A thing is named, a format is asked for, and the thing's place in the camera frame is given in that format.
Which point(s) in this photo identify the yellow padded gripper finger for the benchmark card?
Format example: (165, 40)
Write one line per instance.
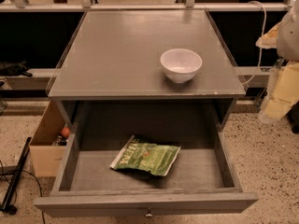
(282, 93)

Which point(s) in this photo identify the green jalapeno chip bag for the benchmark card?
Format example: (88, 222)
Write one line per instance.
(145, 156)

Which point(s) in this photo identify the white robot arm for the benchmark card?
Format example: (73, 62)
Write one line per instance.
(284, 37)

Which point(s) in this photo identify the metal drawer knob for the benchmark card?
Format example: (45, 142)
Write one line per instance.
(149, 214)

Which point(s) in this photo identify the grey open top drawer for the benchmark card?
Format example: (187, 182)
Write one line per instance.
(202, 179)

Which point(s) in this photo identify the black bag on ledge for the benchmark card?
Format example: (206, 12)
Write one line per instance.
(10, 69)

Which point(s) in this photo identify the white ceramic bowl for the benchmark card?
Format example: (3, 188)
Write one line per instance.
(180, 65)

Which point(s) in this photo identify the grey wooden cabinet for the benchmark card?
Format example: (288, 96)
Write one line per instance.
(114, 68)

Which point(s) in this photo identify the orange ball in box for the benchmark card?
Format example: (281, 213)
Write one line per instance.
(65, 132)

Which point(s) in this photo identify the brown cardboard box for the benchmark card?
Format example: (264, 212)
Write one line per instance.
(47, 145)

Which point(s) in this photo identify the black stand bar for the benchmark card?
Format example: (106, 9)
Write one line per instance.
(12, 175)

